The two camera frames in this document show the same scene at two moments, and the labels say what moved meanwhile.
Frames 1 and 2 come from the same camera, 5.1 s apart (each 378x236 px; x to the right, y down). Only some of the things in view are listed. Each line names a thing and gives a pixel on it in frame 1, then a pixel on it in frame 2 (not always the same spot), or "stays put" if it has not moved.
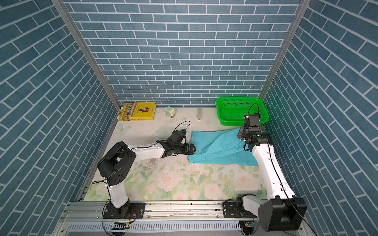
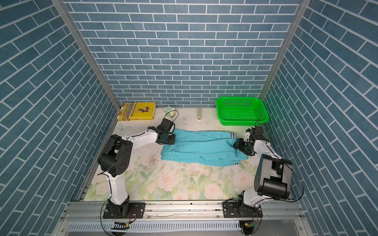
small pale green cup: (170, 111) stays put
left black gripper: (187, 152) → (172, 141)
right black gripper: (240, 132) → (239, 144)
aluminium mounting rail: (168, 218) stays put
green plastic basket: (231, 110) stays put
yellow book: (137, 111) stays put
